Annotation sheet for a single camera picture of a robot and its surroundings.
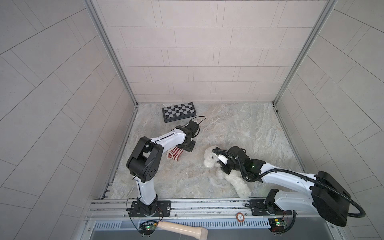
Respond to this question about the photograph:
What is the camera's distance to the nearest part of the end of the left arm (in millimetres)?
Result: 674

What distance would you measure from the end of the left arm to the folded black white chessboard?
0.95 ft

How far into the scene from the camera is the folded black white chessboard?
1.07m
